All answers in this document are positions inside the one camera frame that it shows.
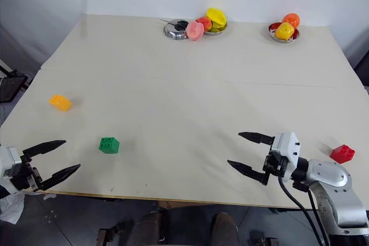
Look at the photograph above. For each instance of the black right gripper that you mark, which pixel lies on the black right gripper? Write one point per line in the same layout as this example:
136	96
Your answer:
272	165

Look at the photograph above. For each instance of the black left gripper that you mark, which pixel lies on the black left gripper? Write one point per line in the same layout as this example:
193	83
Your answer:
27	174

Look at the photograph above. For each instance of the yellow toy block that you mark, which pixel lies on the yellow toy block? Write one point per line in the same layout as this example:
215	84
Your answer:
60	102

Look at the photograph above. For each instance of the green toy block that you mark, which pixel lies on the green toy block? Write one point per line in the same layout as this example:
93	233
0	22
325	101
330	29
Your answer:
109	145

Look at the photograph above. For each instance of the dark rounded shape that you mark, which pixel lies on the dark rounded shape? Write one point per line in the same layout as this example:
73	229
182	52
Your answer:
225	228
148	228

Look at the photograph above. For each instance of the black folding stand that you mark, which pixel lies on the black folding stand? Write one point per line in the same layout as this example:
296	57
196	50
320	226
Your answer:
11	84

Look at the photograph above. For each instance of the red toy block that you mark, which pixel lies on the red toy block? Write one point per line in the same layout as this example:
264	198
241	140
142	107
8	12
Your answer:
342	153

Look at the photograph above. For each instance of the steel bowl with pepper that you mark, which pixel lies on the steel bowl with pepper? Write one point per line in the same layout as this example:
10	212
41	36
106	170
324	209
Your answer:
284	40

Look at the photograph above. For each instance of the steel bowl with starfruit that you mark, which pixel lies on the steel bowl with starfruit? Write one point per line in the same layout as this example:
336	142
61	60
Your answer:
214	32

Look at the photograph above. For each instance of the yellow toy bell pepper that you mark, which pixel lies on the yellow toy bell pepper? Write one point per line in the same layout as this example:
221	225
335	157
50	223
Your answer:
284	30

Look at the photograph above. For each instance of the green toy fruit piece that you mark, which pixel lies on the green toy fruit piece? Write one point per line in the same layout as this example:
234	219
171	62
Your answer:
217	29

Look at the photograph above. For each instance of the red toy fruit piece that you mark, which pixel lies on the red toy fruit piece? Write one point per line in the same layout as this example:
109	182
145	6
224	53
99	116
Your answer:
275	26

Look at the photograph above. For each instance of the pink toy peach half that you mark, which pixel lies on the pink toy peach half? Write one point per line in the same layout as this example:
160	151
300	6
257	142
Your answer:
195	30

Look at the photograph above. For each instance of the black object beside table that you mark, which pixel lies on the black object beside table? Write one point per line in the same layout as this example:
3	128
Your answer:
362	68

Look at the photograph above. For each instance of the orange toy fruit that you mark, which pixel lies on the orange toy fruit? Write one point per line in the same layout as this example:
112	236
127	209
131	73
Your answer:
291	19

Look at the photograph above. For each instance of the red toy apple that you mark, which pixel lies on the red toy apple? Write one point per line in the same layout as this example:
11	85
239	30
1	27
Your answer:
204	22

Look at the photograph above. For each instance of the yellow toy starfruit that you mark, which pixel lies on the yellow toy starfruit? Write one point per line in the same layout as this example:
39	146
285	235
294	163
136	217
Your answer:
215	17

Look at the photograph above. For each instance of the steel lid with black knob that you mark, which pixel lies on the steel lid with black knob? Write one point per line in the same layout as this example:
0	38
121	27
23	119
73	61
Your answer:
174	31

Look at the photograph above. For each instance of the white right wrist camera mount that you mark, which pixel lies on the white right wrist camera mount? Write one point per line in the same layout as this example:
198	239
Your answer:
286	149

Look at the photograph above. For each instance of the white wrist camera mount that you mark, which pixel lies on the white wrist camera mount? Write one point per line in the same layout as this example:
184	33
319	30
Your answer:
10	168
286	149

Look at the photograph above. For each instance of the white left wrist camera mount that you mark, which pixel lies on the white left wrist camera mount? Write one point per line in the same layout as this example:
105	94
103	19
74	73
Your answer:
10	168

